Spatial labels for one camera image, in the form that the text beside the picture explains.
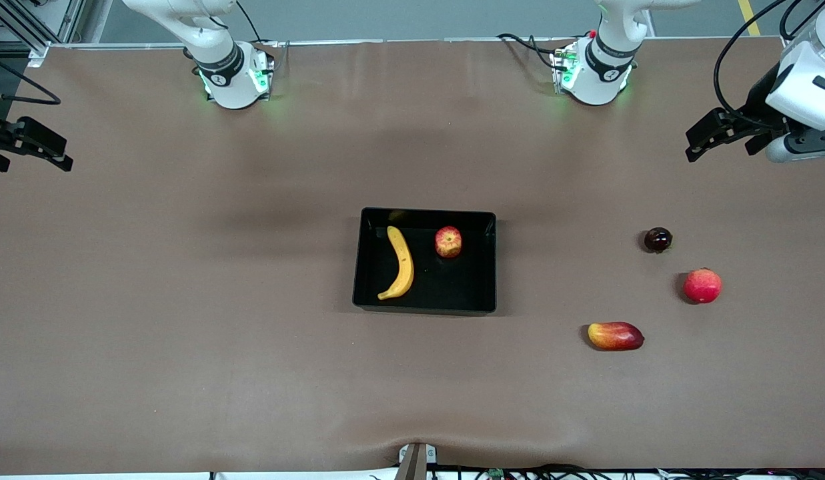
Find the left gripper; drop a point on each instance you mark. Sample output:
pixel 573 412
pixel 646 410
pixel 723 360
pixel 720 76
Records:
pixel 757 102

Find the small red yellow apple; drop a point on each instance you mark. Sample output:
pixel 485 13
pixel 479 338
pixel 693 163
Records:
pixel 448 241

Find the black plastic tray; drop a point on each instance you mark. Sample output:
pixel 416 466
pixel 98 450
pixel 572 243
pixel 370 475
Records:
pixel 445 286

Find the yellow banana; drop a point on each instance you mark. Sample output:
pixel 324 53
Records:
pixel 404 256

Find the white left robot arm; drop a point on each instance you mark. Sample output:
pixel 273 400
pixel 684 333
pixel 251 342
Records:
pixel 595 80

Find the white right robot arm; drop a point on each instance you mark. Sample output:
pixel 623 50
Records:
pixel 232 86

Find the dark purple plum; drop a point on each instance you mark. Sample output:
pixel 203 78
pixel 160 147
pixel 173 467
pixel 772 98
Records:
pixel 657 240

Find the round red apple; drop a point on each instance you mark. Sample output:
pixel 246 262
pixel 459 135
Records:
pixel 702 286

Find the brown table cover mat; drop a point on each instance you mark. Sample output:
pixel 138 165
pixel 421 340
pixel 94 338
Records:
pixel 185 300

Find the red yellow mango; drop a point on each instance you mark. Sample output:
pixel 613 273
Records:
pixel 615 336

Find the aluminium frame profile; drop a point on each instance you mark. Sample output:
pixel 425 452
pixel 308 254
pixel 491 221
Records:
pixel 32 36

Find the metal table edge bracket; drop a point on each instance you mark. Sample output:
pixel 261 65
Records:
pixel 415 463

